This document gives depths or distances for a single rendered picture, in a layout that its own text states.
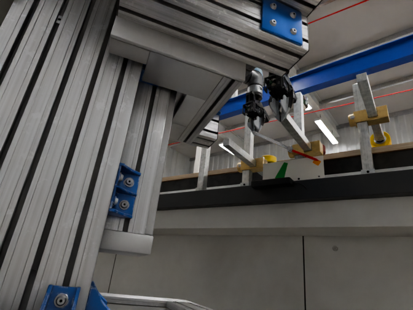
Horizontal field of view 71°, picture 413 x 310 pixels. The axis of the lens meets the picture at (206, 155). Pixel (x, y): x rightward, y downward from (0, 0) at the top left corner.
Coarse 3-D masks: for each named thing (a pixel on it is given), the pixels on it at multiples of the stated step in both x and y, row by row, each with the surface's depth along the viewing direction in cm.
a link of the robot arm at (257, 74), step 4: (256, 68) 144; (256, 72) 143; (260, 72) 143; (252, 76) 140; (256, 76) 141; (260, 76) 142; (252, 80) 141; (256, 80) 141; (260, 80) 142; (248, 84) 142; (252, 84) 140; (260, 84) 141
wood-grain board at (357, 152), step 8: (400, 144) 120; (408, 144) 119; (344, 152) 132; (352, 152) 130; (376, 152) 124; (384, 152) 123; (288, 160) 147; (328, 160) 136; (232, 168) 165; (176, 176) 189; (184, 176) 184; (192, 176) 180
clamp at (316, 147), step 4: (296, 144) 124; (312, 144) 120; (316, 144) 119; (320, 144) 119; (296, 148) 123; (300, 148) 122; (312, 148) 119; (316, 148) 118; (320, 148) 118; (288, 152) 125; (300, 152) 122; (304, 152) 120; (308, 152) 119; (312, 152) 118; (316, 152) 118; (320, 152) 118; (292, 156) 125; (312, 156) 122
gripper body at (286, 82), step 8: (288, 72) 104; (264, 80) 100; (272, 80) 100; (280, 80) 96; (288, 80) 100; (264, 88) 99; (272, 88) 98; (280, 88) 97; (288, 88) 100; (272, 96) 101; (280, 96) 101
